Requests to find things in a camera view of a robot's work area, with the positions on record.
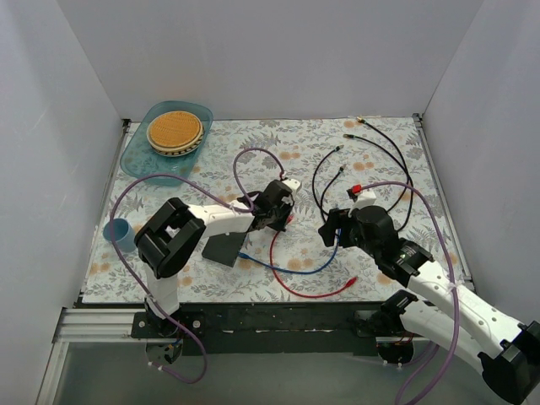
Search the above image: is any blue ethernet cable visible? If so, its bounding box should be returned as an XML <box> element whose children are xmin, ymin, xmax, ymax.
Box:
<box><xmin>237</xmin><ymin>227</ymin><xmax>342</xmax><ymax>277</ymax></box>

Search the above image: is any red ethernet cable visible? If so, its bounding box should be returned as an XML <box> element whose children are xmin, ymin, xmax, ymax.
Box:
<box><xmin>269</xmin><ymin>213</ymin><xmax>359</xmax><ymax>300</ymax></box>

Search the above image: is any black network switch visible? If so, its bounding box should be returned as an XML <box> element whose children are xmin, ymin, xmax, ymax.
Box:
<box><xmin>202</xmin><ymin>233</ymin><xmax>247</xmax><ymax>267</ymax></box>

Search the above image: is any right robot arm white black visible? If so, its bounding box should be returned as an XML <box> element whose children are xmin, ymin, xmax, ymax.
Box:
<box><xmin>318</xmin><ymin>205</ymin><xmax>539</xmax><ymax>404</ymax></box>

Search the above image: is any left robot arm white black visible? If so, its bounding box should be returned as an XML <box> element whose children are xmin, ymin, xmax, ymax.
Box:
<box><xmin>134</xmin><ymin>178</ymin><xmax>302</xmax><ymax>338</ymax></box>

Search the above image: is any floral patterned table mat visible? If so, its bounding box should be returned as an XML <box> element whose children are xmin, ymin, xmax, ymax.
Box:
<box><xmin>105</xmin><ymin>117</ymin><xmax>469</xmax><ymax>303</ymax></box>

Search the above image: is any woven orange round basket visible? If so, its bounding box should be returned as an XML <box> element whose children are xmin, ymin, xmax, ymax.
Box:
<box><xmin>146</xmin><ymin>111</ymin><xmax>204</xmax><ymax>157</ymax></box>

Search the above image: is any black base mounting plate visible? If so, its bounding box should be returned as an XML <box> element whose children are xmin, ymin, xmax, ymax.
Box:
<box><xmin>131</xmin><ymin>301</ymin><xmax>414</xmax><ymax>356</ymax></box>

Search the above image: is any blue transparent plastic tray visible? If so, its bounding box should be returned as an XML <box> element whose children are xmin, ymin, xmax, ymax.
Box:
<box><xmin>121</xmin><ymin>101</ymin><xmax>213</xmax><ymax>179</ymax></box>

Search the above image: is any small blue plastic cup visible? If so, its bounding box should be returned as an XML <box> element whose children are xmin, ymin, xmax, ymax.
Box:
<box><xmin>102</xmin><ymin>218</ymin><xmax>136</xmax><ymax>253</ymax></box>

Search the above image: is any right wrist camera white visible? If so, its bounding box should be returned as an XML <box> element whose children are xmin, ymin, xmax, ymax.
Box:
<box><xmin>347</xmin><ymin>185</ymin><xmax>376</xmax><ymax>213</ymax></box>

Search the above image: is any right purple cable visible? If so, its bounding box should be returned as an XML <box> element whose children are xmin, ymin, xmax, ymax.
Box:
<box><xmin>358</xmin><ymin>181</ymin><xmax>462</xmax><ymax>405</ymax></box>

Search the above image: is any short black coax cable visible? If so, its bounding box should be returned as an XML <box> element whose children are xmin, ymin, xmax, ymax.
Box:
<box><xmin>310</xmin><ymin>133</ymin><xmax>408</xmax><ymax>224</ymax></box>

